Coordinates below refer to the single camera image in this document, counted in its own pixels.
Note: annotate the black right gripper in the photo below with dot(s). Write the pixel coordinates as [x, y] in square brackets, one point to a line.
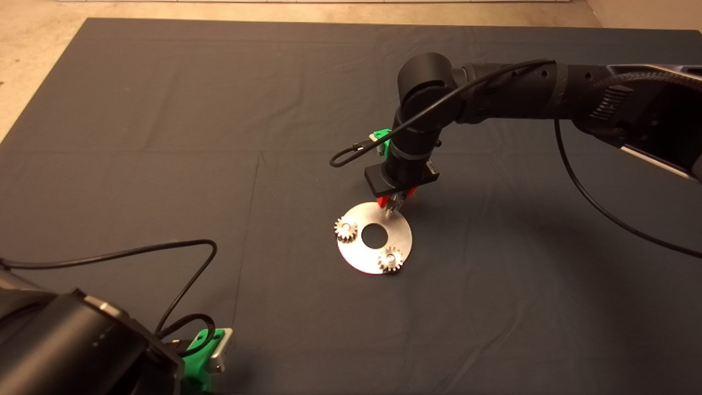
[381, 185]

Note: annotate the small steel planetary gear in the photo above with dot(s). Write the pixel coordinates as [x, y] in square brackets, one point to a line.
[390, 259]
[346, 229]
[394, 206]

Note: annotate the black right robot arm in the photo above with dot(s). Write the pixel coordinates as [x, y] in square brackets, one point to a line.
[521, 93]

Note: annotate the round metal carrier plate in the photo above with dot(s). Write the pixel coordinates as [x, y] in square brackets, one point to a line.
[362, 258]

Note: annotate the dark grey table cloth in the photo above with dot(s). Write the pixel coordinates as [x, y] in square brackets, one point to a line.
[219, 109]

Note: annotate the green right camera mount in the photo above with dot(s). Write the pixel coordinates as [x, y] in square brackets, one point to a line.
[383, 136]

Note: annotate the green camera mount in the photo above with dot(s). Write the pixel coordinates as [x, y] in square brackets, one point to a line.
[383, 136]
[194, 367]

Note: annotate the green left camera mount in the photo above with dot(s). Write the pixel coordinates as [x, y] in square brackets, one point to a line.
[194, 367]

